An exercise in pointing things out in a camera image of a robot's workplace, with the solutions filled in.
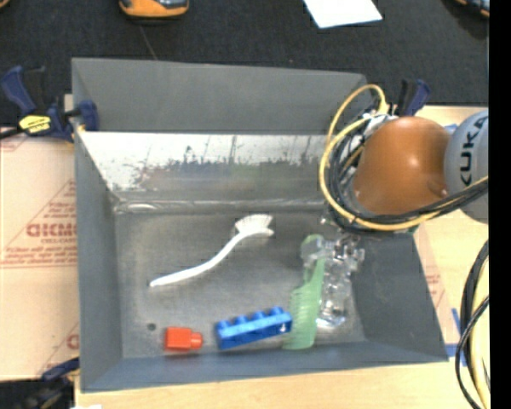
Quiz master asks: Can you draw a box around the clear plastic bottle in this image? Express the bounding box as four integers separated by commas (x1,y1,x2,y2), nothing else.
315,266,353,332

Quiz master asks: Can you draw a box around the pale green brush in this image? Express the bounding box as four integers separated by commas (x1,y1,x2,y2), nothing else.
282,233,325,351

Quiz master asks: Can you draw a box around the blue toy brick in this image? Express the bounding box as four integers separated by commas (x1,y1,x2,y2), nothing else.
214,306,294,351

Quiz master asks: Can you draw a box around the white dish brush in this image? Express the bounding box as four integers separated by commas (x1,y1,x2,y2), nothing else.
148,213,276,289

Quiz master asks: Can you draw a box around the red toy block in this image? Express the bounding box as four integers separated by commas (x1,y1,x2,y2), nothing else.
164,326,204,352

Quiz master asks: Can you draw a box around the grey metal bin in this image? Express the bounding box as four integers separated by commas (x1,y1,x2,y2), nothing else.
71,57,450,394

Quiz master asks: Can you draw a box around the brown cardboard board red print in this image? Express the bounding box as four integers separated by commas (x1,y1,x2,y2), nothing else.
0,125,460,383

